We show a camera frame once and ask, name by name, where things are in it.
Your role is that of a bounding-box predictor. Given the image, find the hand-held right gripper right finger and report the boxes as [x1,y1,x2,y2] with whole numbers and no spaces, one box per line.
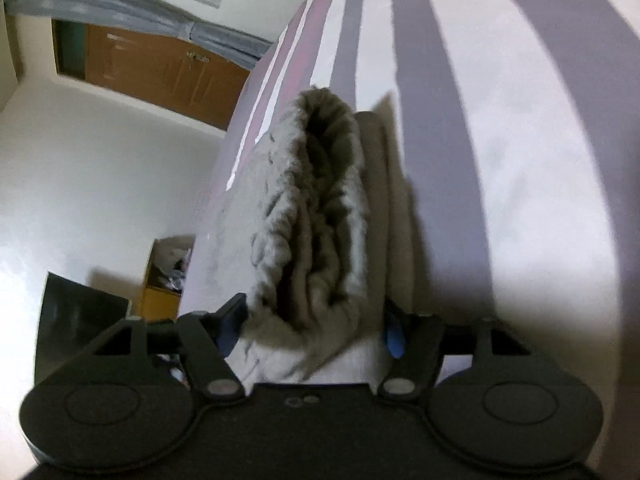
[376,303,532,404]

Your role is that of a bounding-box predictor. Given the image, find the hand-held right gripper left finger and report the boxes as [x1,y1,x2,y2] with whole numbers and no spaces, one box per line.
[93,293,249,402]

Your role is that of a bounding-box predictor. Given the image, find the grey pants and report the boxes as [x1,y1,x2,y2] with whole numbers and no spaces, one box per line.
[239,87,422,382]

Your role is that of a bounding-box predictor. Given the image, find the yellow cardboard box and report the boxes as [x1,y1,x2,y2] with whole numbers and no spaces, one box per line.
[139,234,197,322]

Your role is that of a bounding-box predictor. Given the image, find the dark flat panel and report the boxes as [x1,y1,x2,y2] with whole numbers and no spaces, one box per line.
[34,270,132,387]

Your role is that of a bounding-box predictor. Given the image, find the striped bed sheet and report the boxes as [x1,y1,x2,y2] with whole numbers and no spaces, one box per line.
[175,0,627,387]

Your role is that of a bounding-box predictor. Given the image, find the wooden door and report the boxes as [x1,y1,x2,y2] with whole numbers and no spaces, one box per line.
[52,19,252,132]

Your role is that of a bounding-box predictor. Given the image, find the grey curtain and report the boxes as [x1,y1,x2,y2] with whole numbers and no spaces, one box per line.
[0,0,274,72]

